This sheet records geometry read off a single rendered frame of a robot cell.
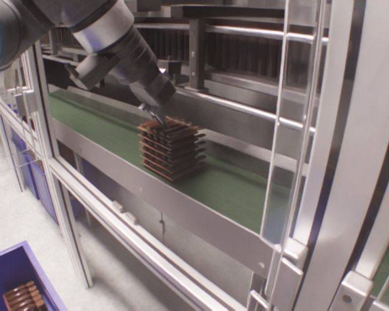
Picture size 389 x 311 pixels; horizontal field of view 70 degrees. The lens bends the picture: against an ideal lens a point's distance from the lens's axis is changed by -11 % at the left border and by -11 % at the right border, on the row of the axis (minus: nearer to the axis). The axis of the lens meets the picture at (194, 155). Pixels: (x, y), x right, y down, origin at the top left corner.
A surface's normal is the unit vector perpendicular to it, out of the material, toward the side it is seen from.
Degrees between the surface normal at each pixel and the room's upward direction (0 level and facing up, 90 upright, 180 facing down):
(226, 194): 2
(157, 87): 72
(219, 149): 90
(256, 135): 90
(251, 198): 2
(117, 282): 0
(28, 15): 107
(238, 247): 90
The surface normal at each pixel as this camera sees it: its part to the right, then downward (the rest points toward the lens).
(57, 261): 0.00, -0.89
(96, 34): 0.07, 0.75
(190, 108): -0.72, 0.31
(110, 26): 0.52, 0.46
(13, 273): 0.69, 0.33
